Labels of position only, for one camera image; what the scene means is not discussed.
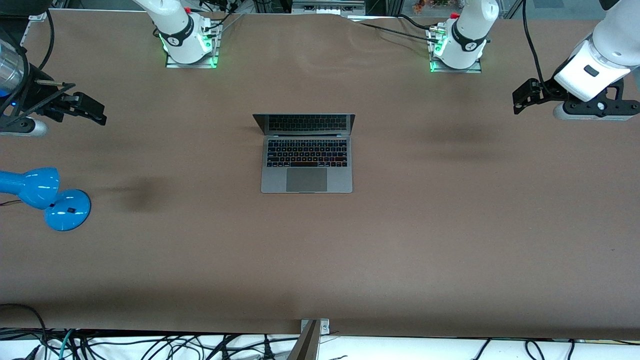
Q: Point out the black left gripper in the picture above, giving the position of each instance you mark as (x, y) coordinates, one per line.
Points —
(545, 89)

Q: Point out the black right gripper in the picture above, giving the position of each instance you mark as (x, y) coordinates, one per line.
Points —
(36, 98)

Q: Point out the grey open-lid laptop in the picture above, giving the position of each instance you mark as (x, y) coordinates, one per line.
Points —
(307, 180)

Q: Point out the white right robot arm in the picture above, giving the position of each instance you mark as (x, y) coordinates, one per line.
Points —
(182, 30)

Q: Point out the blue desk lamp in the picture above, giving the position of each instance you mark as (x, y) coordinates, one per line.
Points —
(55, 205)

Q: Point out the brown table cover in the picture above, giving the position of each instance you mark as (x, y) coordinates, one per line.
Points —
(400, 250)

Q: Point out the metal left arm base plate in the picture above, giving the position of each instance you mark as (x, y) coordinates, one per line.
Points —
(435, 67)

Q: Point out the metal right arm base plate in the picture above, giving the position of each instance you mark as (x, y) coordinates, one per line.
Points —
(212, 47)

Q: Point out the grey metal frame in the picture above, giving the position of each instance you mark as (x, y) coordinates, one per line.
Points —
(327, 7)

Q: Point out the metal table edge bracket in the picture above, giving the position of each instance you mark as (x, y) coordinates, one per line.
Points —
(312, 340)

